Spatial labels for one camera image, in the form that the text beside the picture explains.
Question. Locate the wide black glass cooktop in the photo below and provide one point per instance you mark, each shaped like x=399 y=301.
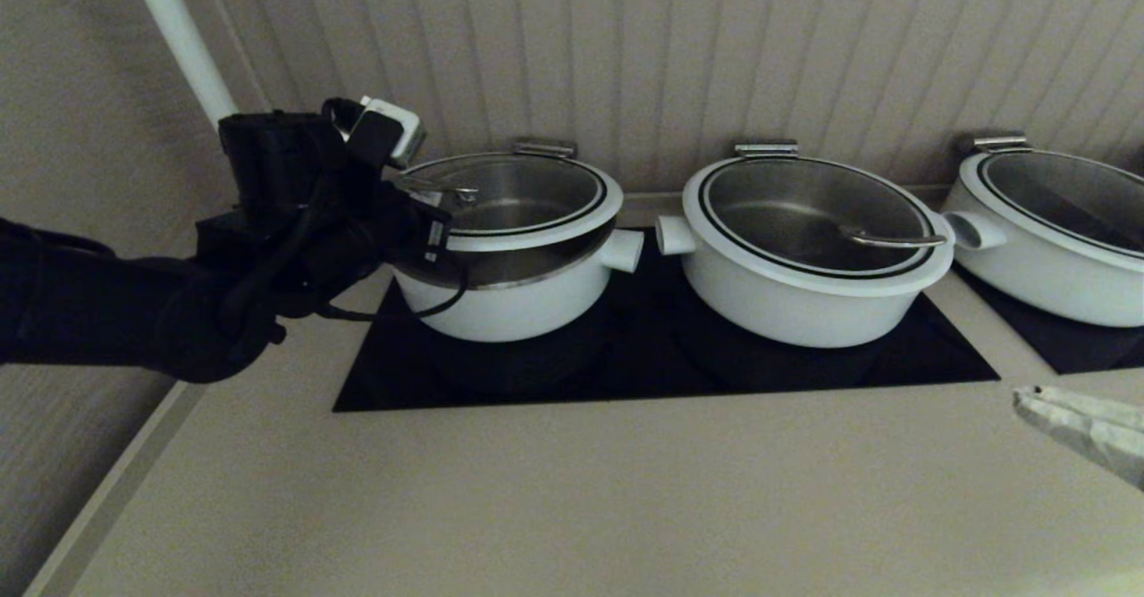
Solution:
x=626 y=374

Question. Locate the white support pole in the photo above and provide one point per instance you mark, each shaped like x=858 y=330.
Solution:
x=178 y=25

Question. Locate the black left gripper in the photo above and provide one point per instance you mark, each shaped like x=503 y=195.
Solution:
x=393 y=231

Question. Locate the white round cooking pot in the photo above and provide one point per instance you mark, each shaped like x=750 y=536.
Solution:
x=509 y=311
x=1055 y=293
x=786 y=320

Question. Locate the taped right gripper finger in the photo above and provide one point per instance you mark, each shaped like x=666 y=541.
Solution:
x=1108 y=454
x=1099 y=409

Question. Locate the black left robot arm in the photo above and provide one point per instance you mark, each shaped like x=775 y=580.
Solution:
x=107 y=311

